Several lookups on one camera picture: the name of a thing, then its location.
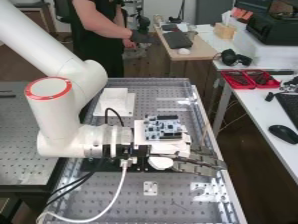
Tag black keyboard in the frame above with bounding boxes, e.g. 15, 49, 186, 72
274, 92, 298, 132
162, 31, 194, 50

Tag red tray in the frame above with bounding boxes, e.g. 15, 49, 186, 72
220, 69, 258, 90
243, 68, 282, 89

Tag black plate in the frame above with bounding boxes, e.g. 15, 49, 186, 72
78, 158, 180, 173

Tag wooden desk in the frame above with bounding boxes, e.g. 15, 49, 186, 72
152, 22, 222, 88

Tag small white box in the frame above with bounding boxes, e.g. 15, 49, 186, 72
92, 87, 137, 118

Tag person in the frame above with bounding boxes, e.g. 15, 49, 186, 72
65, 0, 154, 78

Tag wooden block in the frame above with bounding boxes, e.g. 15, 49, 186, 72
213, 22, 238, 41

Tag white desk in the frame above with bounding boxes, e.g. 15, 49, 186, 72
212, 23, 298, 185

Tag small white square piece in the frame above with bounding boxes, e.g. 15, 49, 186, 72
141, 181, 160, 196

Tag black cable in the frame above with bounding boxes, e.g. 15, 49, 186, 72
43, 156, 108, 209
104, 107, 126, 128

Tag black mouse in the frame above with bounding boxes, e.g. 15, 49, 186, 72
267, 124, 298, 145

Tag clear box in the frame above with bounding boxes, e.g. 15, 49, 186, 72
41, 77, 247, 224

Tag white cable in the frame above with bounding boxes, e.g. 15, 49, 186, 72
36, 159, 130, 224

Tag black headphones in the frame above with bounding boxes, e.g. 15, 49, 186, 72
220, 48, 254, 67

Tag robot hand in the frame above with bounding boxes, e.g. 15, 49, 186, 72
133, 114, 229, 176

